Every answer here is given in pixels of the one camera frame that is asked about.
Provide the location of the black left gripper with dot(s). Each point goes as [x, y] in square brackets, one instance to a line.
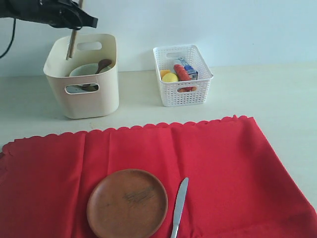
[55, 13]

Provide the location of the wooden chopstick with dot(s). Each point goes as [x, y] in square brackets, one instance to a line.
[72, 40]

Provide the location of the pale green bowl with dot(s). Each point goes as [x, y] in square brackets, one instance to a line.
[74, 89]

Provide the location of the brown wooden spoon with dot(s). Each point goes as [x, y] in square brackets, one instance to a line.
[102, 65]

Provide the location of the orange cheese block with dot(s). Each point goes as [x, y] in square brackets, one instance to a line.
[164, 72]

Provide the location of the yellow lemon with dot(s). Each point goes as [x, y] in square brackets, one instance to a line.
[170, 77]

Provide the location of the blue white milk carton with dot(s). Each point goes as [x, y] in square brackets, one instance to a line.
[189, 69]

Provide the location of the brown wooden plate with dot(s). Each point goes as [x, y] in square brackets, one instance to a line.
[129, 203]

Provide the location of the silver table knife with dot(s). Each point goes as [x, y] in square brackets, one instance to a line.
[179, 204]

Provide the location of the orange fried food piece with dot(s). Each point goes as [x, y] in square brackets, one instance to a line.
[187, 89]

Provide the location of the cream plastic bin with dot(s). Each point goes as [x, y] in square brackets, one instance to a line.
[88, 49]

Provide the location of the white perforated plastic basket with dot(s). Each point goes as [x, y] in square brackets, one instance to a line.
[164, 59]

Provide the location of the red scalloped cloth mat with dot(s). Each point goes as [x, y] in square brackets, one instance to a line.
[238, 187]

